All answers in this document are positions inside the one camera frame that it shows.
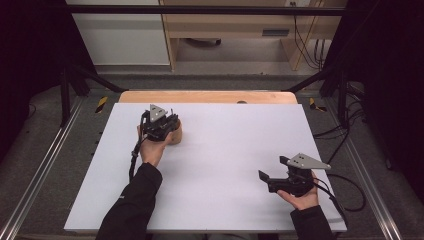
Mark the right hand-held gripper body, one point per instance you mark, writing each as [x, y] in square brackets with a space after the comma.
[293, 180]

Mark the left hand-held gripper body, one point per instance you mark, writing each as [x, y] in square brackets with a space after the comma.
[156, 125]

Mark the tan holder with bear figure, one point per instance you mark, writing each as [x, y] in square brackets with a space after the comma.
[176, 135]

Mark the person's right hand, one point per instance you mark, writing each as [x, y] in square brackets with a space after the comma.
[301, 201]

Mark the person's left hand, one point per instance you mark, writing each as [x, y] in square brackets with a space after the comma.
[151, 151]

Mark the white table sheet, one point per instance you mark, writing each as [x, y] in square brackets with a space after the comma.
[216, 200]

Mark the yellow black tape strip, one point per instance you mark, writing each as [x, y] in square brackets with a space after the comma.
[315, 105]
[101, 104]

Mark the chair base with caster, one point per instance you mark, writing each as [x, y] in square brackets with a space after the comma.
[203, 41]

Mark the black metal stand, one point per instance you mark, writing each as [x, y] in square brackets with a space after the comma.
[341, 96]
[65, 96]

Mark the white cabinet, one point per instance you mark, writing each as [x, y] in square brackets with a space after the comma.
[123, 40]

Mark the light wooden desk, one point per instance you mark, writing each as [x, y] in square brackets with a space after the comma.
[226, 26]

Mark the black horizontal bar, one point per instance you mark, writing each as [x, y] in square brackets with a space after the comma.
[200, 9]

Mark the black curtain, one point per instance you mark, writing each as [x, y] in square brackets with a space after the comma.
[30, 66]
[390, 83]

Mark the aluminium rail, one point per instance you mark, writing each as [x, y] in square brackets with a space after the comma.
[40, 166]
[366, 176]

